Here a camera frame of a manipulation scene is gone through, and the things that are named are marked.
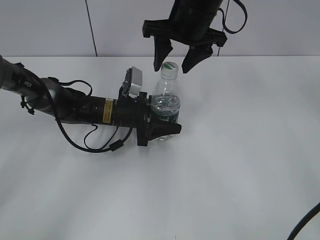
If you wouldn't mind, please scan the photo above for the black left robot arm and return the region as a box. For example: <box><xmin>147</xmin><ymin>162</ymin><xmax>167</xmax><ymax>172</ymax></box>
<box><xmin>0</xmin><ymin>58</ymin><xmax>182</xmax><ymax>153</ymax></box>

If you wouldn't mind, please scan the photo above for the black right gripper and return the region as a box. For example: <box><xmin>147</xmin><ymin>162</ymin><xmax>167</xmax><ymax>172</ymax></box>
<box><xmin>142</xmin><ymin>0</ymin><xmax>227</xmax><ymax>74</ymax></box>

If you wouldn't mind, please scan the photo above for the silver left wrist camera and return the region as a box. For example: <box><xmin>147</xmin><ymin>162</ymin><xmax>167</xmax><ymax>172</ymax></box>
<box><xmin>122</xmin><ymin>66</ymin><xmax>143</xmax><ymax>96</ymax></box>

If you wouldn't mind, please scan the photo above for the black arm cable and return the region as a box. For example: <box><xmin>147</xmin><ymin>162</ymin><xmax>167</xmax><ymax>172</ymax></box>
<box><xmin>19</xmin><ymin>63</ymin><xmax>133</xmax><ymax>154</ymax></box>
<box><xmin>216</xmin><ymin>0</ymin><xmax>249</xmax><ymax>57</ymax></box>

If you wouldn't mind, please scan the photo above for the white green bottle cap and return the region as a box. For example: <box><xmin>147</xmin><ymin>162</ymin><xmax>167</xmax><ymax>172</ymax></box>
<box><xmin>160</xmin><ymin>61</ymin><xmax>179</xmax><ymax>80</ymax></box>

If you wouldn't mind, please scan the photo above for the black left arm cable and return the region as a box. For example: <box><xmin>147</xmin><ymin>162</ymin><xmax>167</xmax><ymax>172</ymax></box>
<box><xmin>19</xmin><ymin>63</ymin><xmax>133</xmax><ymax>154</ymax></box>

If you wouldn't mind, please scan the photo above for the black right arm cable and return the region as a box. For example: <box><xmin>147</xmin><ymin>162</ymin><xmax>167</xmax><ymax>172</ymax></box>
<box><xmin>216</xmin><ymin>0</ymin><xmax>249</xmax><ymax>57</ymax></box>

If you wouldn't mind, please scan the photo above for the clear green-labelled water bottle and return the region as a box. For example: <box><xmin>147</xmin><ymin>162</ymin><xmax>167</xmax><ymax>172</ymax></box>
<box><xmin>150</xmin><ymin>72</ymin><xmax>181</xmax><ymax>142</ymax></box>

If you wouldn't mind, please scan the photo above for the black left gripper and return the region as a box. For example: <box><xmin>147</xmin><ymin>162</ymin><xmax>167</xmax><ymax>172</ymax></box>
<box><xmin>113</xmin><ymin>91</ymin><xmax>182</xmax><ymax>147</ymax></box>

